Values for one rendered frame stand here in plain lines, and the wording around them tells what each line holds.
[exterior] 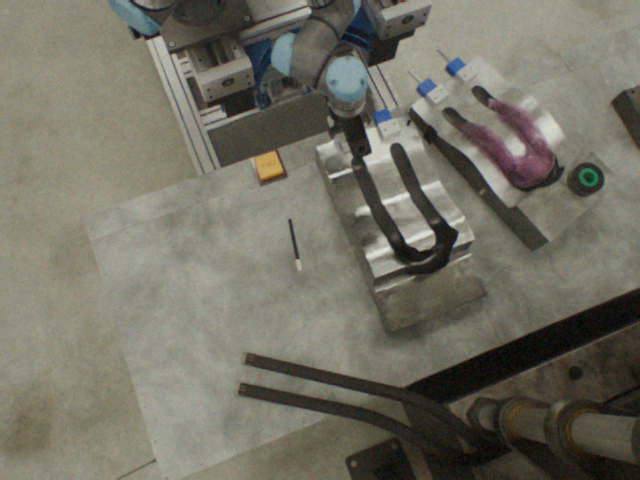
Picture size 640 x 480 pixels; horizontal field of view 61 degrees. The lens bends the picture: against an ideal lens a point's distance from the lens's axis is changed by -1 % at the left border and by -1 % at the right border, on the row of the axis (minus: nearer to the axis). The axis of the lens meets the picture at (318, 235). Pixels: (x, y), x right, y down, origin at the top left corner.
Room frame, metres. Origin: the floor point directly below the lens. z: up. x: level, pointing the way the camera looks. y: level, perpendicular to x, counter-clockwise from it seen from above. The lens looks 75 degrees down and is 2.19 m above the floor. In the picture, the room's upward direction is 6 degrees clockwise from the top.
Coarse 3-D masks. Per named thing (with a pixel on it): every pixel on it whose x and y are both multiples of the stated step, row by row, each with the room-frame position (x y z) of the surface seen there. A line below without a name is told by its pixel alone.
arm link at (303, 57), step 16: (288, 32) 0.65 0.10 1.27; (304, 32) 0.65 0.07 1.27; (320, 32) 0.65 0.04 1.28; (288, 48) 0.61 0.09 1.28; (304, 48) 0.61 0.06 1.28; (320, 48) 0.62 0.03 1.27; (272, 64) 0.60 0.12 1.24; (288, 64) 0.58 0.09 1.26; (304, 64) 0.58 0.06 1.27; (320, 64) 0.58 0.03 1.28; (304, 80) 0.57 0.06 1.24
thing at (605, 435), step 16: (480, 400) 0.01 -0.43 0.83; (496, 400) 0.01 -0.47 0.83; (464, 416) -0.03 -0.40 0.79; (480, 416) -0.03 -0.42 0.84; (528, 416) -0.01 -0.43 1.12; (544, 416) -0.01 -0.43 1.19; (592, 416) 0.00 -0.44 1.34; (608, 416) 0.00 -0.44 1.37; (480, 432) -0.06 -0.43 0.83; (528, 432) -0.04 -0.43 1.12; (576, 432) -0.03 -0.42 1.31; (592, 432) -0.02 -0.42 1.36; (608, 432) -0.02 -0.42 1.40; (624, 432) -0.02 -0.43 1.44; (592, 448) -0.04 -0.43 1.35; (608, 448) -0.04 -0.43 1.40; (624, 448) -0.04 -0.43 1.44
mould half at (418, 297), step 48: (336, 144) 0.60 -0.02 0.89; (384, 144) 0.62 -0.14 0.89; (336, 192) 0.48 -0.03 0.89; (384, 192) 0.49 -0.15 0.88; (432, 192) 0.50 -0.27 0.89; (384, 240) 0.35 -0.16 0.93; (432, 240) 0.36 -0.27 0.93; (384, 288) 0.25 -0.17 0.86; (432, 288) 0.26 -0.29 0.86; (480, 288) 0.28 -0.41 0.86
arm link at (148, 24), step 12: (108, 0) 0.71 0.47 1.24; (120, 0) 0.69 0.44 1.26; (132, 0) 0.69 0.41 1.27; (144, 0) 0.69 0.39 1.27; (156, 0) 0.69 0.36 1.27; (168, 0) 0.71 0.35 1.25; (180, 0) 0.77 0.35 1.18; (120, 12) 0.70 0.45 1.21; (132, 12) 0.68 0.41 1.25; (144, 12) 0.68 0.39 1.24; (156, 12) 0.69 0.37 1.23; (168, 12) 0.71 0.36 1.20; (132, 24) 0.70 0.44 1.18; (144, 24) 0.67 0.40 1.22; (156, 24) 0.68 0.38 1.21
